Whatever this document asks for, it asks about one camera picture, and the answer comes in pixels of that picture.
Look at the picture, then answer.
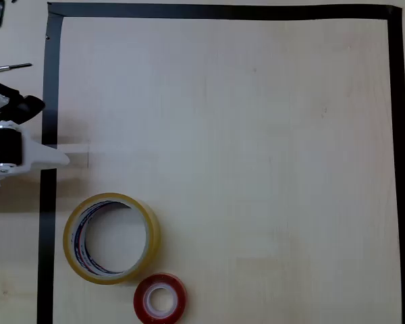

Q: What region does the big yellow tape roll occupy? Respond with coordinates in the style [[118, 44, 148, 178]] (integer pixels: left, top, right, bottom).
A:
[[63, 192, 162, 285]]

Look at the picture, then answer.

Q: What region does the thin metal screwdriver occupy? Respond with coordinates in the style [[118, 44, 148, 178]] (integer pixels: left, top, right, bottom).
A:
[[0, 63, 33, 76]]

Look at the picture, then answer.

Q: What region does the small red tape roll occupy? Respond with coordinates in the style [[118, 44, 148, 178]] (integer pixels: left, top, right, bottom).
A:
[[133, 272, 188, 324]]

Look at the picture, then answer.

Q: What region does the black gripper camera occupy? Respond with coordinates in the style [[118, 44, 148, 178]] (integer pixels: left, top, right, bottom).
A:
[[0, 86, 46, 124]]

